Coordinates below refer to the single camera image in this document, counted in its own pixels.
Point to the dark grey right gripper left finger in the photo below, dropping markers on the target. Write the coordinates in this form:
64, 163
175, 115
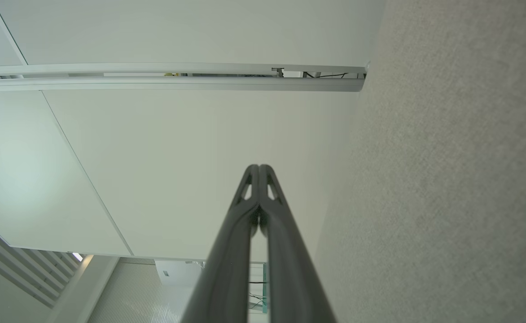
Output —
220, 278

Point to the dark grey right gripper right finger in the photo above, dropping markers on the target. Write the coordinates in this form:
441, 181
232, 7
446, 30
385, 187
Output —
294, 278

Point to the glass desk panel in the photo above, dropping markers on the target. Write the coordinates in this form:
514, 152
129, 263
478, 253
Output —
258, 273

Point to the white slatted louvers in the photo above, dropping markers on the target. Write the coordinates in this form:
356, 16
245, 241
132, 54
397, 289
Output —
29, 269

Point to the white wall box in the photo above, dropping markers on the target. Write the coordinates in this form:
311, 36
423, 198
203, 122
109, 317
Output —
177, 271

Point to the white partition rail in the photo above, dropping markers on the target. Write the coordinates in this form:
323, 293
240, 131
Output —
155, 84

